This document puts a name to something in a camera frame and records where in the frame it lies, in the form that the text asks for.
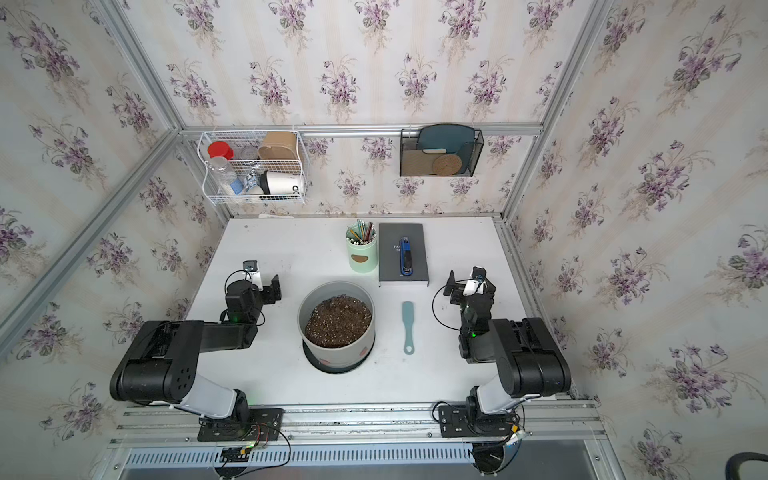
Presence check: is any teal scrub brush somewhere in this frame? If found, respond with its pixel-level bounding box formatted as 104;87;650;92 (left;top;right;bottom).
402;301;415;355

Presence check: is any grey ceramic pot with soil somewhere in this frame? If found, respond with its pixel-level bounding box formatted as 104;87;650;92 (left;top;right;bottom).
298;281;376;362

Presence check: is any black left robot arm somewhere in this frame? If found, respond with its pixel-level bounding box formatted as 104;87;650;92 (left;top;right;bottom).
109;271;282;425

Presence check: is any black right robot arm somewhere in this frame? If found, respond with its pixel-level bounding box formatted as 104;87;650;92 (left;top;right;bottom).
441;268;572;422

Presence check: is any black pot saucer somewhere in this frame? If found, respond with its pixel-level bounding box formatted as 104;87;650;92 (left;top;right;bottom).
302;342;375;374

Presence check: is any grey hardcover book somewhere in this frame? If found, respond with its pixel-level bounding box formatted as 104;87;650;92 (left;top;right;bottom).
378;223;430;286

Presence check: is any green pencil cup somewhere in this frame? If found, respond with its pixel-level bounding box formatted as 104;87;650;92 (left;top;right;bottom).
346;220;378;274

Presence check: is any white black cylinder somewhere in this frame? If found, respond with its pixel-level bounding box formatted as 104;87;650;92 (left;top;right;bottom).
259;171;305;196

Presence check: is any round cork coaster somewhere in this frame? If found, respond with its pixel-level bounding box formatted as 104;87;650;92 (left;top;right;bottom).
431;154;463;176

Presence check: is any clear plastic bottle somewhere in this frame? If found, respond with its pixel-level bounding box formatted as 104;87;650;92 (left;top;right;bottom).
210;156;244;196

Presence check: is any brown cardboard box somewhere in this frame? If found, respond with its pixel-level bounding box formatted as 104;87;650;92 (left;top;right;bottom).
258;131;299;160

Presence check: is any red lidded jar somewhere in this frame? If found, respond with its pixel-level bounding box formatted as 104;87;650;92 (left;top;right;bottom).
207;141;234;161

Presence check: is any small circuit board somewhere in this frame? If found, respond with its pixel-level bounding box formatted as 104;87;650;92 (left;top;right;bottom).
220;446;253;464

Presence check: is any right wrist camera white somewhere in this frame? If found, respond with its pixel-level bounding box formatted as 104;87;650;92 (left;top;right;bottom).
463;273;486;297

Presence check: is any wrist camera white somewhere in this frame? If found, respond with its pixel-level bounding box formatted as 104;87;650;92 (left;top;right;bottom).
242;260;263;291
463;273;486;297

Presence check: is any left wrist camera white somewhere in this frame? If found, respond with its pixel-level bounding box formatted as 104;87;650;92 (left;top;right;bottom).
242;260;263;291

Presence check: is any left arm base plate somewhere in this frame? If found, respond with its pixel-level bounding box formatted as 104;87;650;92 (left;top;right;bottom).
197;408;285;443

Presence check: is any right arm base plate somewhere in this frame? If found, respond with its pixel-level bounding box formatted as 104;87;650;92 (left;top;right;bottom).
431;401;521;438

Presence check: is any white wire wall basket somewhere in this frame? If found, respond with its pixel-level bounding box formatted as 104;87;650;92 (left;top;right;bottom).
196;129;310;205

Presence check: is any black mesh wall organizer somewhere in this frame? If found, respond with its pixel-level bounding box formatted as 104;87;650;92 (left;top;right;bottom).
399;127;485;177

